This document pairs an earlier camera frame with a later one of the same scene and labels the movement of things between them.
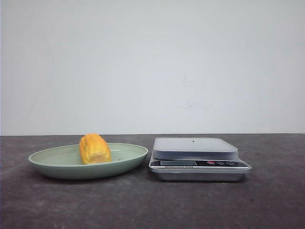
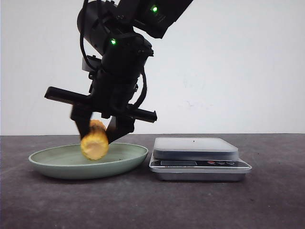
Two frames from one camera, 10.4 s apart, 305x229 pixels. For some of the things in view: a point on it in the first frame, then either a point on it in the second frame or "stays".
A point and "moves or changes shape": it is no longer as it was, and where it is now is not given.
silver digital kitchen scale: [196, 159] stays
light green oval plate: [66, 162] stays
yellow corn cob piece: [94, 150] moves or changes shape
